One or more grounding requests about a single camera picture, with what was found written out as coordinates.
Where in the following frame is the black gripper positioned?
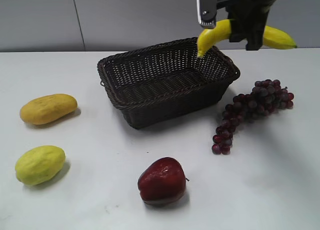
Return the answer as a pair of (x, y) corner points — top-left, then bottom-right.
(196, 0), (276, 51)

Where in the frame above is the yellow banana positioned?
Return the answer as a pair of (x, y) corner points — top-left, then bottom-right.
(197, 19), (297, 58)

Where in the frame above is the black woven basket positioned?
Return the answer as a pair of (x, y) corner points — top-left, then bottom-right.
(97, 37), (240, 129)

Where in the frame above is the purple grape bunch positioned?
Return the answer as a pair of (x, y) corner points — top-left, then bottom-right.
(211, 79), (295, 155)

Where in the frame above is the red apple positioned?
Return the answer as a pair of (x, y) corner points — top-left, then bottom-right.
(137, 157), (187, 206)

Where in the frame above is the orange yellow mango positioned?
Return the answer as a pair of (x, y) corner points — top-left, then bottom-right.
(19, 94), (78, 125)

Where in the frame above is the green yellow mango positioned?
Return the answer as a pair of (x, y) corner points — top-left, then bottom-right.
(15, 145), (66, 186)

